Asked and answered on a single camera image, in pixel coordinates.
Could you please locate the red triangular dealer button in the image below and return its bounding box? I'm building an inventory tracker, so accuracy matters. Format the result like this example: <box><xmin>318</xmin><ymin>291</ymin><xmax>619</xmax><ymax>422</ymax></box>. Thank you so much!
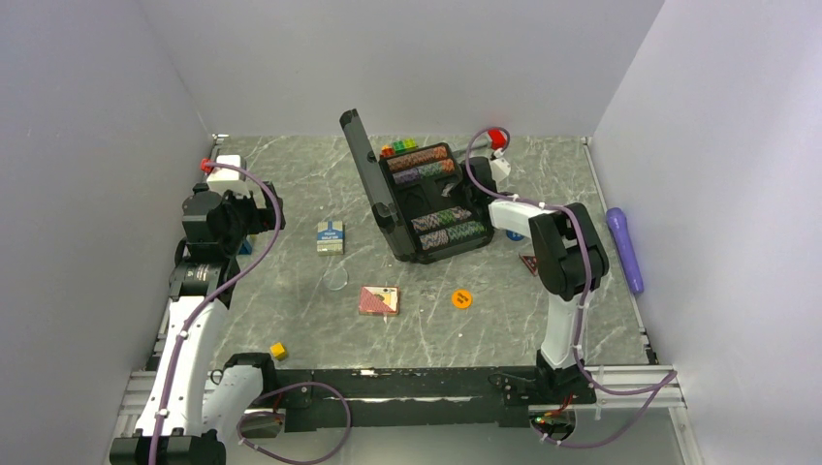
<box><xmin>520</xmin><ymin>255</ymin><xmax>538</xmax><ymax>276</ymax></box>

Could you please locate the orange big blind button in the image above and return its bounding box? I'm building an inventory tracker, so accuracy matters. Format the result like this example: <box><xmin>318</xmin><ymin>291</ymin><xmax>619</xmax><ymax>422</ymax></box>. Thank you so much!
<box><xmin>451</xmin><ymin>289</ymin><xmax>473</xmax><ymax>310</ymax></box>

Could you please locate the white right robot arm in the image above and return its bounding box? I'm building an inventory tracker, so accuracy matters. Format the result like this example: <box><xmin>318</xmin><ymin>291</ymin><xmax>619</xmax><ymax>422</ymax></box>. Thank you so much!
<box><xmin>463</xmin><ymin>156</ymin><xmax>610</xmax><ymax>403</ymax></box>

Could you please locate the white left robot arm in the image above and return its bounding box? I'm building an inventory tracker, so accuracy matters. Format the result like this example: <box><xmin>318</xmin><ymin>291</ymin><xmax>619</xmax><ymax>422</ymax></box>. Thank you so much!
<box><xmin>109</xmin><ymin>182</ymin><xmax>285</xmax><ymax>464</ymax></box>

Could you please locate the blue texas holdem card deck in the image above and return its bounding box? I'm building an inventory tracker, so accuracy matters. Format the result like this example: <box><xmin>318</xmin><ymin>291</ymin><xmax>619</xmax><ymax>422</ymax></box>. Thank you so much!
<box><xmin>316</xmin><ymin>220</ymin><xmax>345</xmax><ymax>256</ymax></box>

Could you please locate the purple green orange chip row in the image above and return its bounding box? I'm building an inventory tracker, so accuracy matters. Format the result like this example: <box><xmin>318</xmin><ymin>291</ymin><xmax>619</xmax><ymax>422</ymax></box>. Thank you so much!
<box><xmin>393</xmin><ymin>159</ymin><xmax>456</xmax><ymax>185</ymax></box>

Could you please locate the yellow orange duplo brick tower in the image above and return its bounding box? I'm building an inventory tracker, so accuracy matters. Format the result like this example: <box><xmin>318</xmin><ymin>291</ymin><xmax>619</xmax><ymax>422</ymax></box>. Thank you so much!
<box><xmin>238</xmin><ymin>235</ymin><xmax>255</xmax><ymax>255</ymax></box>

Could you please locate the orange black chip row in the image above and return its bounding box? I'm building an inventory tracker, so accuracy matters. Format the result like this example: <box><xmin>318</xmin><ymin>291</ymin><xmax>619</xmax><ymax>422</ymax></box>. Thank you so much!
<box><xmin>386</xmin><ymin>144</ymin><xmax>450</xmax><ymax>172</ymax></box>

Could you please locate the black poker chip case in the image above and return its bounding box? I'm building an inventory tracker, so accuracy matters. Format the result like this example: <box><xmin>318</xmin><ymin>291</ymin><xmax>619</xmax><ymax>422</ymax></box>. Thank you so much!
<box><xmin>339</xmin><ymin>109</ymin><xmax>494</xmax><ymax>264</ymax></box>

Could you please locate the red headed toy hammer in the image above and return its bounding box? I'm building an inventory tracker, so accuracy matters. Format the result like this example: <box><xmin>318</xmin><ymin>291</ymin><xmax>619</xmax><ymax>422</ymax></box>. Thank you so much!
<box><xmin>455</xmin><ymin>127</ymin><xmax>510</xmax><ymax>155</ymax></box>

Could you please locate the blue green purple chip row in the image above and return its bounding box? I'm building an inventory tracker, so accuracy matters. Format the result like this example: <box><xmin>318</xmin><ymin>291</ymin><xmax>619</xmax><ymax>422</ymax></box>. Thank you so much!
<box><xmin>411</xmin><ymin>206</ymin><xmax>472</xmax><ymax>233</ymax></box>

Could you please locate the pink green chip row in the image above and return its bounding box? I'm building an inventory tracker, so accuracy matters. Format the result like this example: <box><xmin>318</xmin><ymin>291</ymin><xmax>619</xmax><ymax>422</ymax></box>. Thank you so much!
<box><xmin>419</xmin><ymin>221</ymin><xmax>487</xmax><ymax>250</ymax></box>

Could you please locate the colourful toy brick stack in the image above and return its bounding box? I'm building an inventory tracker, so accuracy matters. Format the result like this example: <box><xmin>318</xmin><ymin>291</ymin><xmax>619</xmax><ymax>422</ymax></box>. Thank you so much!
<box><xmin>380</xmin><ymin>139</ymin><xmax>418</xmax><ymax>158</ymax></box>

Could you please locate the clear round plastic disc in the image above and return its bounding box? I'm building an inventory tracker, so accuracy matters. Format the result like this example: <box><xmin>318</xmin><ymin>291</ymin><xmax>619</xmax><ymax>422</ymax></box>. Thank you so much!
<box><xmin>322</xmin><ymin>265</ymin><xmax>349</xmax><ymax>292</ymax></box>

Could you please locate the small yellow cube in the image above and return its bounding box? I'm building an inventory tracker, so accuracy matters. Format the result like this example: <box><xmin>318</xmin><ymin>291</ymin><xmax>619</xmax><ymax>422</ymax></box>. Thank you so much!
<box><xmin>269</xmin><ymin>342</ymin><xmax>289</xmax><ymax>361</ymax></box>

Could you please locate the red playing card deck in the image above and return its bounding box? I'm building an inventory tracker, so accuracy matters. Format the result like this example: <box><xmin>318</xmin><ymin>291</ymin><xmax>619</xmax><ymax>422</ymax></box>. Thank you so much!
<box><xmin>358</xmin><ymin>286</ymin><xmax>399</xmax><ymax>317</ymax></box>

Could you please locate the purple cylindrical flashlight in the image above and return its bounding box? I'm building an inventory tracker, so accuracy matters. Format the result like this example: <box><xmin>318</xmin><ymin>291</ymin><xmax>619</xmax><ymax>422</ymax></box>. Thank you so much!
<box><xmin>606</xmin><ymin>207</ymin><xmax>645</xmax><ymax>295</ymax></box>

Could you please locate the black base crossbar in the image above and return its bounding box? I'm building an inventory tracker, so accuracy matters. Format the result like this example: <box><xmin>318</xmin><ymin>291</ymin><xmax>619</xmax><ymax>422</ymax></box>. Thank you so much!
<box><xmin>274</xmin><ymin>366</ymin><xmax>596</xmax><ymax>432</ymax></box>

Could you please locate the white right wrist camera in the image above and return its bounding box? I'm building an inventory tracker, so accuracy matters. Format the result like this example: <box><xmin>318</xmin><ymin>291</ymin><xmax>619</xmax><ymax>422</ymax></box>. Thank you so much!
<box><xmin>489</xmin><ymin>150</ymin><xmax>512</xmax><ymax>183</ymax></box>

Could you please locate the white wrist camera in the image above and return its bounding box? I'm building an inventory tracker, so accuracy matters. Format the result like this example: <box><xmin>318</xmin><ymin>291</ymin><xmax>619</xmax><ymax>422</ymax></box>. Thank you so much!
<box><xmin>200</xmin><ymin>154</ymin><xmax>250</xmax><ymax>199</ymax></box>
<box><xmin>489</xmin><ymin>150</ymin><xmax>512</xmax><ymax>183</ymax></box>

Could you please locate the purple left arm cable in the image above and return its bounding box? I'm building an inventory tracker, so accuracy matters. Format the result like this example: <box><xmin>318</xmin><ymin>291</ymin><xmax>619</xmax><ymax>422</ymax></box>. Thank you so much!
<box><xmin>145</xmin><ymin>160</ymin><xmax>353</xmax><ymax>465</ymax></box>

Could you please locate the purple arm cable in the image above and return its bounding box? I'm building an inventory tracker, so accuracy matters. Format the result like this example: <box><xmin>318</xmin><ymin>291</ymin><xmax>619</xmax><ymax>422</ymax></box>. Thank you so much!
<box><xmin>464</xmin><ymin>127</ymin><xmax>680</xmax><ymax>450</ymax></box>
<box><xmin>145</xmin><ymin>160</ymin><xmax>353</xmax><ymax>465</ymax></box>

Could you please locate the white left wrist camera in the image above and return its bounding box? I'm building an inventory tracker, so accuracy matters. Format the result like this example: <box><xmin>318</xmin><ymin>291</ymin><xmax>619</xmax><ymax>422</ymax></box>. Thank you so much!
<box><xmin>200</xmin><ymin>154</ymin><xmax>250</xmax><ymax>199</ymax></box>

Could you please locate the aluminium frame rail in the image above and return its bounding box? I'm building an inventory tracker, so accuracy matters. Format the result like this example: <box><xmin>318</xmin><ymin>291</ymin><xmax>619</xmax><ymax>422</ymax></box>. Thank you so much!
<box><xmin>119</xmin><ymin>370</ymin><xmax>157</xmax><ymax>416</ymax></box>

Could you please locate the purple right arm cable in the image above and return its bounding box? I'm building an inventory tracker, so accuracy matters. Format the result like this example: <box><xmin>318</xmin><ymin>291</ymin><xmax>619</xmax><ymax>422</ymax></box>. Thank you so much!
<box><xmin>464</xmin><ymin>127</ymin><xmax>680</xmax><ymax>450</ymax></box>

